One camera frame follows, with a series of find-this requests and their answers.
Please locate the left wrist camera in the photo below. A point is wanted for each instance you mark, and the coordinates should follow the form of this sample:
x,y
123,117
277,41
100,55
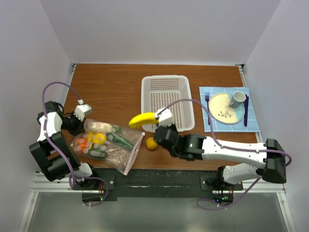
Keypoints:
x,y
82,110

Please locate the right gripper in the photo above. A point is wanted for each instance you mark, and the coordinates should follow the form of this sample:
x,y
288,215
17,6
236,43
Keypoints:
x,y
173,125

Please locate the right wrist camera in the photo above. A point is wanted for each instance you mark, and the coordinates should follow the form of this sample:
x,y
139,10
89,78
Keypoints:
x,y
164,118

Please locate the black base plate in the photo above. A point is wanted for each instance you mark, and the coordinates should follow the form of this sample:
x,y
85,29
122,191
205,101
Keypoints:
x,y
158,183

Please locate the purple plastic fork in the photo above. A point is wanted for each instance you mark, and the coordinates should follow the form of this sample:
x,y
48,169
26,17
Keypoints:
x,y
207,98

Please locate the clear polka dot zip bag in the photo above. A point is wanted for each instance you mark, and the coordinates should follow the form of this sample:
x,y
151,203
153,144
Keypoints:
x,y
120,158

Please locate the yellow fake pepper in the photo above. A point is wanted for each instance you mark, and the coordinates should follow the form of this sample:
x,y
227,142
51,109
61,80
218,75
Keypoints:
x,y
96,138

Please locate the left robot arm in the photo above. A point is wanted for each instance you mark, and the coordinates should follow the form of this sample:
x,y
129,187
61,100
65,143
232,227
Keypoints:
x,y
54,154

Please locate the purple plastic knife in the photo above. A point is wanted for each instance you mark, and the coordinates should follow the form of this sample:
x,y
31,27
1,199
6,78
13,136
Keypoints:
x,y
246,105

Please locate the grey mug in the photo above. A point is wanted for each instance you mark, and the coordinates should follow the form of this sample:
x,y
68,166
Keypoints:
x,y
237,99

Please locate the small orange fake fruit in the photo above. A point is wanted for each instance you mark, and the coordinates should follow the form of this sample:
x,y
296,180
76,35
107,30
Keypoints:
x,y
151,144

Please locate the cream and blue plate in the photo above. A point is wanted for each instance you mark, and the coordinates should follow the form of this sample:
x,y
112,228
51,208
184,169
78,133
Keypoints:
x,y
220,110

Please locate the white plastic basket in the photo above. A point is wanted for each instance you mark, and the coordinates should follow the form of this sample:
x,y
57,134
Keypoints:
x,y
159,91

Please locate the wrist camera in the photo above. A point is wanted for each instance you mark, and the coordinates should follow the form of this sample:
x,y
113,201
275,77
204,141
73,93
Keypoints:
x,y
164,118
82,110

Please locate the yellow fake bananas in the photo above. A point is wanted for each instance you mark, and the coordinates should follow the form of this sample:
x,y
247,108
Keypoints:
x,y
143,119

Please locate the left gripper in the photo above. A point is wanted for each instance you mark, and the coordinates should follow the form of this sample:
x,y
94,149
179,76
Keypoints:
x,y
79,128

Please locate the green fake avocado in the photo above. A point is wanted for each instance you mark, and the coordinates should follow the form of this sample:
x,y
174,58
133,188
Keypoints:
x,y
97,153

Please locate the green fake cucumber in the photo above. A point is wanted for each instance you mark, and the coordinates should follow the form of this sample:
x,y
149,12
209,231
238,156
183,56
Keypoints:
x,y
117,139

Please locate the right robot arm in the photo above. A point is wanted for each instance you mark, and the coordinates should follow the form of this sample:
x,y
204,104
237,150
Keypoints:
x,y
258,160

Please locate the orange fake tomato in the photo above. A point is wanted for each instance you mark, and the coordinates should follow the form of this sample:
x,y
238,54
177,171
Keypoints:
x,y
80,146

